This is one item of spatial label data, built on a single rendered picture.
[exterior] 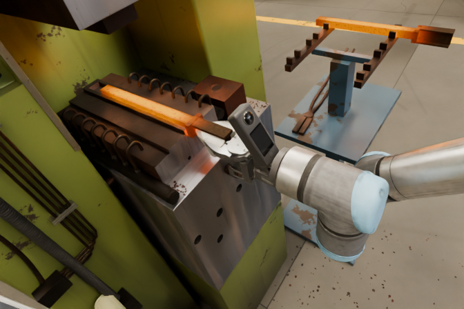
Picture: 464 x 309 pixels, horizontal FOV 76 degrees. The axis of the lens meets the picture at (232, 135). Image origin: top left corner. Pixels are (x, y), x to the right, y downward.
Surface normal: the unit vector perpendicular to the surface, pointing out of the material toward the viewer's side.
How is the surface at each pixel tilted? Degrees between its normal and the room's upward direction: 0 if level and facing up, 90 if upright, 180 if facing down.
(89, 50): 90
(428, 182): 80
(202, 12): 90
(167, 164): 90
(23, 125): 90
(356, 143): 0
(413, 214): 0
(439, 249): 0
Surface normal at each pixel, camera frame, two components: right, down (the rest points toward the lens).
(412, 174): -0.90, 0.11
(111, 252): 0.79, 0.30
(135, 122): -0.18, -0.72
